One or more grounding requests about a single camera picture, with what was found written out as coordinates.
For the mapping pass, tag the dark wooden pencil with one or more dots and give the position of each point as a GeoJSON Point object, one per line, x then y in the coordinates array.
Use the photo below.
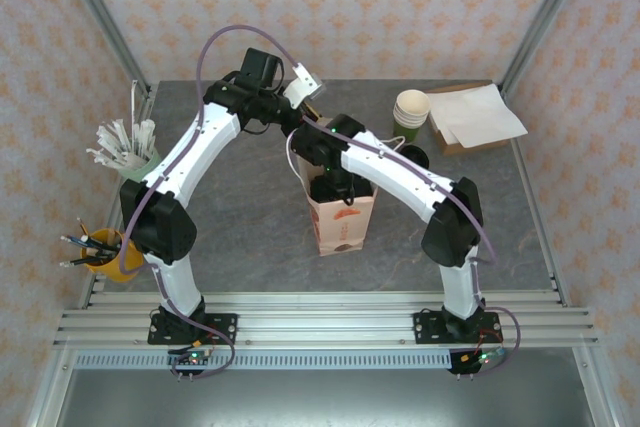
{"type": "Point", "coordinates": [85, 242]}
{"type": "Point", "coordinates": [85, 232]}
{"type": "Point", "coordinates": [80, 261]}

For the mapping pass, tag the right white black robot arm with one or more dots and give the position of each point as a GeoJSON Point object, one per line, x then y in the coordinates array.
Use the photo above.
{"type": "Point", "coordinates": [390, 172]}

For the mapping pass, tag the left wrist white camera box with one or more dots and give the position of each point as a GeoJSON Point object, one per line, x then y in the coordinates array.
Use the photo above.
{"type": "Point", "coordinates": [302, 87]}

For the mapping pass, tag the aluminium frame bar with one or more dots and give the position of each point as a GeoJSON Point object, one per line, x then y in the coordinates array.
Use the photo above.
{"type": "Point", "coordinates": [597, 392]}
{"type": "Point", "coordinates": [47, 392]}

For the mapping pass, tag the stack of green paper cups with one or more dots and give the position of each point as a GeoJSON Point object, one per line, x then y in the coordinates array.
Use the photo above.
{"type": "Point", "coordinates": [406, 133]}

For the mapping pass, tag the yellow pencil cup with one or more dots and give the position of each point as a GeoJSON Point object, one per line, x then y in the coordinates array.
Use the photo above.
{"type": "Point", "coordinates": [115, 269]}

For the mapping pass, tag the wide aluminium mounting rail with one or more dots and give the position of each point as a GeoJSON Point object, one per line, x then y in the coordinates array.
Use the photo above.
{"type": "Point", "coordinates": [325, 329]}

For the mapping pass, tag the aluminium frame post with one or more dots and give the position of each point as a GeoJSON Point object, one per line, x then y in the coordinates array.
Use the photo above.
{"type": "Point", "coordinates": [545, 17]}
{"type": "Point", "coordinates": [100, 17]}

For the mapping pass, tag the grey metal shelf plate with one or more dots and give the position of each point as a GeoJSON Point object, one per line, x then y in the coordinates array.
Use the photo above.
{"type": "Point", "coordinates": [325, 402]}

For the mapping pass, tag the aluminium table edge rail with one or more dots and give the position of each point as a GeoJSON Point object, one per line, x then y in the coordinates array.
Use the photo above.
{"type": "Point", "coordinates": [325, 299]}

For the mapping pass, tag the light green straw holder cup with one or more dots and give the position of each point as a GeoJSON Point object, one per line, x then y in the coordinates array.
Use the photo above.
{"type": "Point", "coordinates": [142, 169]}

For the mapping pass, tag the brown cardboard box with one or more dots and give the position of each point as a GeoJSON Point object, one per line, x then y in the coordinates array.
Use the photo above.
{"type": "Point", "coordinates": [452, 149]}

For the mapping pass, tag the small lit circuit board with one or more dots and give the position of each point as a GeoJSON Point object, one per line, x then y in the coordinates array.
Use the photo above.
{"type": "Point", "coordinates": [482, 359]}
{"type": "Point", "coordinates": [192, 359]}

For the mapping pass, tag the white paper napkin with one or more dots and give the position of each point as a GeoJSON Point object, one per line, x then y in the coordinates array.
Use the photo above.
{"type": "Point", "coordinates": [475, 114]}

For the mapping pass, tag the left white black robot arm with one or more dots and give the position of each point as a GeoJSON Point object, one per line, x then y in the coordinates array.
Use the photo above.
{"type": "Point", "coordinates": [200, 147]}

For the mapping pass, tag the white wrapped straw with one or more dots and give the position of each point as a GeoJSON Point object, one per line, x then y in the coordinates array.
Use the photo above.
{"type": "Point", "coordinates": [112, 133]}
{"type": "Point", "coordinates": [105, 157]}
{"type": "Point", "coordinates": [126, 134]}
{"type": "Point", "coordinates": [139, 139]}
{"type": "Point", "coordinates": [112, 142]}
{"type": "Point", "coordinates": [150, 137]}
{"type": "Point", "coordinates": [133, 107]}

